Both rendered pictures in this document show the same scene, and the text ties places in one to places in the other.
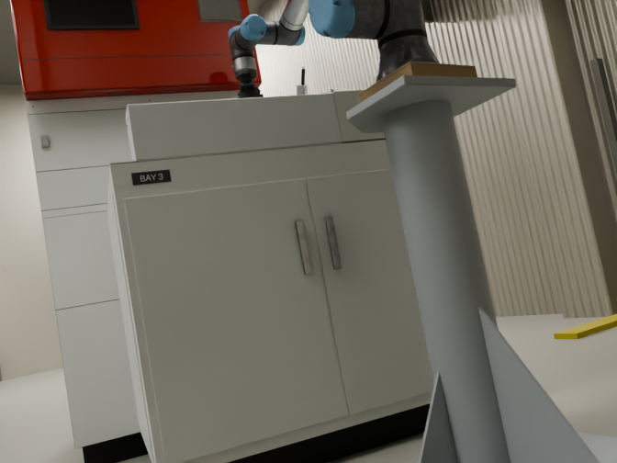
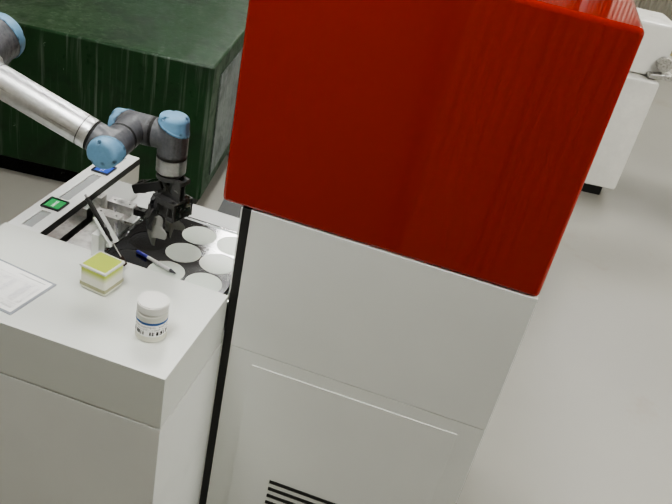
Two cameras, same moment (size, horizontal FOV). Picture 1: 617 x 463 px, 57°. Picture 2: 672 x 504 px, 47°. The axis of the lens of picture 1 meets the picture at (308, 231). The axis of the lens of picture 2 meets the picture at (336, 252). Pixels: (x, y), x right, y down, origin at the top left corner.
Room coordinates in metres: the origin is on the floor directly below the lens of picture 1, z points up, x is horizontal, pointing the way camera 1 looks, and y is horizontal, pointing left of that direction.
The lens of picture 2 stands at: (3.10, -1.14, 2.09)
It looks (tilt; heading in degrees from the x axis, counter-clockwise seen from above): 31 degrees down; 120
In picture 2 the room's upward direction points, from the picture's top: 13 degrees clockwise
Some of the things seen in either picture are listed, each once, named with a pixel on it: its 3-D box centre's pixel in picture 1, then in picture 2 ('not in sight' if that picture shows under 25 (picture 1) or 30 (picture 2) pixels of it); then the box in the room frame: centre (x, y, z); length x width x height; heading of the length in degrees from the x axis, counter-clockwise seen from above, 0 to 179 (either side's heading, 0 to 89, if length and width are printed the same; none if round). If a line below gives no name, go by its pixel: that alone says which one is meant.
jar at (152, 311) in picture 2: not in sight; (152, 316); (2.11, -0.16, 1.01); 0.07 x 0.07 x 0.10
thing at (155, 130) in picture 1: (237, 129); (79, 208); (1.48, 0.14, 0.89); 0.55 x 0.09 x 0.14; 111
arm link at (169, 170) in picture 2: (243, 67); (172, 164); (1.86, 0.11, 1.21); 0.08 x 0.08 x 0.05
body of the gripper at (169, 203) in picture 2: (249, 91); (171, 194); (1.87, 0.11, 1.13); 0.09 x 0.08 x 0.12; 3
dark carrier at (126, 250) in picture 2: not in sight; (183, 253); (1.84, 0.21, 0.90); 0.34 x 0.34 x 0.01; 21
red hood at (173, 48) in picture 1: (133, 53); (436, 73); (2.27, 0.58, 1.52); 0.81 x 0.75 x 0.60; 111
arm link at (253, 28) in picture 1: (255, 32); (131, 129); (1.78, 0.05, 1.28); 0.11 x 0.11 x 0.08; 25
